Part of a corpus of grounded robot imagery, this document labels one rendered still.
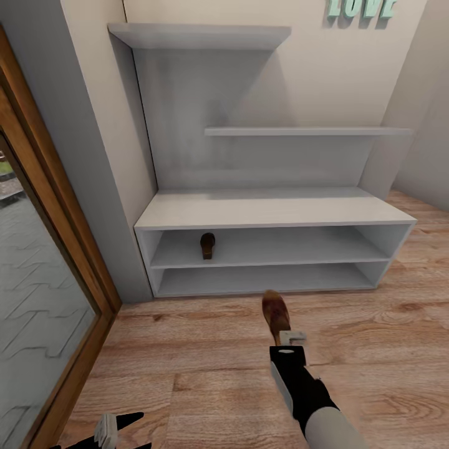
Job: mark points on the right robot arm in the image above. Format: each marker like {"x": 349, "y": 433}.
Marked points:
{"x": 321, "y": 421}

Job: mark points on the door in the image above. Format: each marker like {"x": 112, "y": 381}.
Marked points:
{"x": 57, "y": 300}

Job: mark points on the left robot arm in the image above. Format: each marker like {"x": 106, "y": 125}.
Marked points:
{"x": 106, "y": 432}

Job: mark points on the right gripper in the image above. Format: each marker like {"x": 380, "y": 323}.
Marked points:
{"x": 298, "y": 349}

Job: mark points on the sandal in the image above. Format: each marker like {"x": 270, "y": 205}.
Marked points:
{"x": 207, "y": 242}
{"x": 275, "y": 313}

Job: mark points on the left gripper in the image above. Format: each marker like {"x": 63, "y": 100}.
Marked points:
{"x": 122, "y": 421}

